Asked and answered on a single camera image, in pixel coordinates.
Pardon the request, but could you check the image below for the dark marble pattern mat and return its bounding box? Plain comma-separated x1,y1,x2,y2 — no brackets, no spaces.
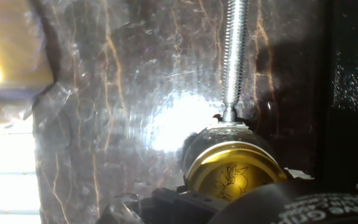
31,0,332,224

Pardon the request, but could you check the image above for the black C-clamp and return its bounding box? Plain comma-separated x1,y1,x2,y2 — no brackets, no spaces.
208,0,358,224

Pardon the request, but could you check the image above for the gold jar lid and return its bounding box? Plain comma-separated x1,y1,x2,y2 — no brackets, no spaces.
186,141,288,203

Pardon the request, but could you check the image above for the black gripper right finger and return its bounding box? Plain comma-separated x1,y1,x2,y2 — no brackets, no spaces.
140,186,229,224

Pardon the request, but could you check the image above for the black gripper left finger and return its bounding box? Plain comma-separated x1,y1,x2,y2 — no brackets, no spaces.
96,192,145,224

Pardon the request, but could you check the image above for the small glass jar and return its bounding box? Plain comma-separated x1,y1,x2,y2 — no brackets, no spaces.
180,123,284,187

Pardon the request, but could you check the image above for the plastic bag of sponges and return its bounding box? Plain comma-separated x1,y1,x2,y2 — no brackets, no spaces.
0,0,55,128

